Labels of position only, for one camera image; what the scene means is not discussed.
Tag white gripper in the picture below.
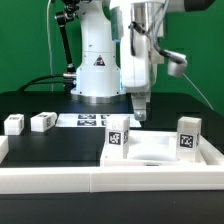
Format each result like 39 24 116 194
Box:
120 23 164 121

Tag white square table top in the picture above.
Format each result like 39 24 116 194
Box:
100 130 224 167

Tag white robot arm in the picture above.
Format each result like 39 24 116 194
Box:
65 0 216 121

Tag white sheet with fiducial markers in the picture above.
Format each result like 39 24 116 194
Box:
55 113 142 129

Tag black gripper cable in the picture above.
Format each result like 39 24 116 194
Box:
128 21 188 66

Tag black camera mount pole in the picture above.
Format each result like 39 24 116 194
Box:
54 0 81 79

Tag black cable bundle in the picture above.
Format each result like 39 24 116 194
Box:
16 73 77 92

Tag white thin cable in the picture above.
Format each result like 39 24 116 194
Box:
46 0 56 92

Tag white workspace frame wall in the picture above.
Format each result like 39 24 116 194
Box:
0 134 224 195

